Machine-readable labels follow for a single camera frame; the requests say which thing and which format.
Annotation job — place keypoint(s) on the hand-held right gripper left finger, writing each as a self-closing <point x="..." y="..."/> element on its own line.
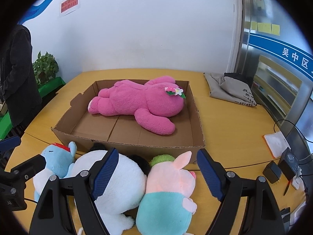
<point x="106" y="175"/>

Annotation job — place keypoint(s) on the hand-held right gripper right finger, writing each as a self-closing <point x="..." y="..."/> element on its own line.
<point x="210" y="177"/>

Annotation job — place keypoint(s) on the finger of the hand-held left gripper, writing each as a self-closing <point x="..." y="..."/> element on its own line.
<point x="9" y="143"/>
<point x="31" y="165"/>

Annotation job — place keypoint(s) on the white plush panda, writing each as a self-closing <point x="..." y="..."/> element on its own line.
<point x="127" y="178"/>

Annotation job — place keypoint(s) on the light blue plush toy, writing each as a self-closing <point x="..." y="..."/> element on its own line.
<point x="56" y="156"/>

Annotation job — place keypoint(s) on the pink plush pig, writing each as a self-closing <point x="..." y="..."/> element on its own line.
<point x="166" y="183"/>

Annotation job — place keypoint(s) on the shallow cardboard box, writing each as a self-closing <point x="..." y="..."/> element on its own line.
<point x="110" y="129"/>

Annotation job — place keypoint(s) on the green fuzzy plush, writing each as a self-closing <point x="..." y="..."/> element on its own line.
<point x="159" y="159"/>

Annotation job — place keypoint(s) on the black power adapter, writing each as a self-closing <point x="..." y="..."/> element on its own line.
<point x="272" y="172"/>

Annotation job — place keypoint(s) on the green covered table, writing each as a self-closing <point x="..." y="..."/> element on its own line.
<point x="50" y="86"/>

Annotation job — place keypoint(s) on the white card with orange edge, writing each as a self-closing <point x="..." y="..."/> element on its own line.
<point x="277" y="143"/>

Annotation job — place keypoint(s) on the black box device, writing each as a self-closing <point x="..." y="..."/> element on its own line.
<point x="289" y="162"/>

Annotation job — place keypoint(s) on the pink plush bear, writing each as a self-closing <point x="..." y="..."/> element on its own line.
<point x="137" y="98"/>

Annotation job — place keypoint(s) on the white charger plug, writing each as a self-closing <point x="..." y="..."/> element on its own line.
<point x="296" y="183"/>

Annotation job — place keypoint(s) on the green potted plant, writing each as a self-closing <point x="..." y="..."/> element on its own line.
<point x="45" y="64"/>

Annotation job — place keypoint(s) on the grey tote bag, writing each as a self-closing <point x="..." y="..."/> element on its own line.
<point x="227" y="88"/>

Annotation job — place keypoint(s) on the blue banner sticker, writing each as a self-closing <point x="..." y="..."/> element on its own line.
<point x="276" y="47"/>

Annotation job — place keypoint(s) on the yellow sticky note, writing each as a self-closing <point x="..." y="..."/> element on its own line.
<point x="253" y="26"/>
<point x="264" y="27"/>
<point x="275" y="29"/>

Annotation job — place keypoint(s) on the red wall sign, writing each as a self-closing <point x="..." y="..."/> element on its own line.
<point x="69" y="6"/>

